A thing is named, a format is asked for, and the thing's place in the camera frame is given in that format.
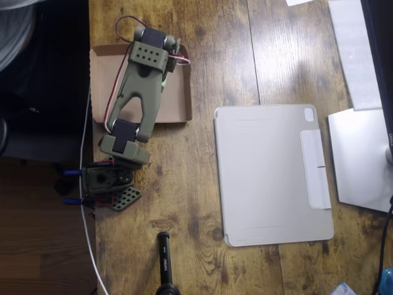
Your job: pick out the white and blue packet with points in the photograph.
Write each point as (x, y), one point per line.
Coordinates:
(344, 290)

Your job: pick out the black computer monitor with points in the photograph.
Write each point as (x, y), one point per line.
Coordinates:
(380, 46)

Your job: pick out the silver monitor stand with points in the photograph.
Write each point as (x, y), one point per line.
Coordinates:
(359, 159)

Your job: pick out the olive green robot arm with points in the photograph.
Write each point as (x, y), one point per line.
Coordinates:
(138, 86)

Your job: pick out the dark perforated base plate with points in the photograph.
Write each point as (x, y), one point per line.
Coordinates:
(127, 198)

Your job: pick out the grey sheet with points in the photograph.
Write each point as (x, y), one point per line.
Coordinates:
(353, 46)

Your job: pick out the black camera stand pole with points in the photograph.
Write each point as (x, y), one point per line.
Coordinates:
(164, 261)

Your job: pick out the tablet in beige folio case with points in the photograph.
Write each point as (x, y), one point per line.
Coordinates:
(276, 199)

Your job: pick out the brown cardboard tray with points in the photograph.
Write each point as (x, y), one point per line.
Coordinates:
(175, 101)

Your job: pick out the blue round object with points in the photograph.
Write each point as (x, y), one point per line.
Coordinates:
(387, 281)

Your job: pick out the white paper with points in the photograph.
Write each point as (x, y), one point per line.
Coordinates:
(298, 2)

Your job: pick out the person in grey shirt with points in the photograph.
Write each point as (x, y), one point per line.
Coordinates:
(12, 37)

